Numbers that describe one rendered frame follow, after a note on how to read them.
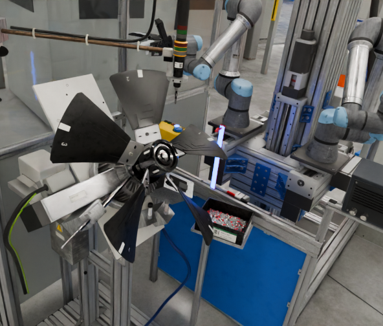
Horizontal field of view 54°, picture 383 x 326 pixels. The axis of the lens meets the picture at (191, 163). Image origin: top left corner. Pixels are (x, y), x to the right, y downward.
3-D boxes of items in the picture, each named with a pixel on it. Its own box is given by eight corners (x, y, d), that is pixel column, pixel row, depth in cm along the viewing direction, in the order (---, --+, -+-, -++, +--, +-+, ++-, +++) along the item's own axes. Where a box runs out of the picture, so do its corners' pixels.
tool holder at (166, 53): (160, 81, 123) (162, 50, 118) (162, 74, 129) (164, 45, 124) (187, 84, 123) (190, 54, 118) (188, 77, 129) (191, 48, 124)
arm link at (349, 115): (354, 7, 151) (338, 119, 140) (382, 11, 150) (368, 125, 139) (345, 24, 162) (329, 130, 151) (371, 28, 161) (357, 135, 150)
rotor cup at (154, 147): (138, 191, 132) (160, 182, 123) (120, 153, 131) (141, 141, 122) (165, 176, 142) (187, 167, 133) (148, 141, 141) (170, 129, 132)
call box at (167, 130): (151, 143, 190) (152, 124, 185) (164, 138, 198) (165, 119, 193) (175, 154, 183) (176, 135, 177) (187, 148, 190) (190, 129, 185)
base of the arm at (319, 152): (312, 145, 193) (317, 127, 188) (341, 156, 185) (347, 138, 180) (300, 154, 182) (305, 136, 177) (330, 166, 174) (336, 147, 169)
